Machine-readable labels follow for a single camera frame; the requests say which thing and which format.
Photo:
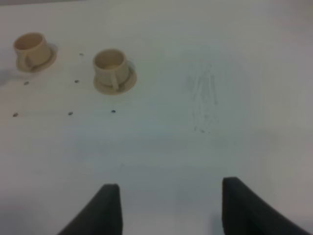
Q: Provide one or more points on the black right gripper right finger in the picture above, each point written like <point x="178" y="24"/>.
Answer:
<point x="245" y="213"/>

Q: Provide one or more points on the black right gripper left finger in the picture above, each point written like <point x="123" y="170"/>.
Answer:
<point x="101" y="216"/>

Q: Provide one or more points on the beige saucer far right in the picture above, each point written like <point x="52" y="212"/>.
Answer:
<point x="124" y="87"/>

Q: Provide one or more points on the beige saucer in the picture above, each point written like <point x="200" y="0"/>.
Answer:
<point x="44" y="66"/>
<point x="124" y="87"/>

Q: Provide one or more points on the beige teacup far right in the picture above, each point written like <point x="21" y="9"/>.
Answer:
<point x="111" y="68"/>

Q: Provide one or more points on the beige teacup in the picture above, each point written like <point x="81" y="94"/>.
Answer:
<point x="111" y="68"/>
<point x="32" y="51"/>

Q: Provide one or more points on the beige saucer near centre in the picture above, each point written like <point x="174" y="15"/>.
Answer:
<point x="44" y="66"/>

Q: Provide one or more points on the beige teacup near centre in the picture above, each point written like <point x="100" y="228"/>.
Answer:
<point x="32" y="51"/>

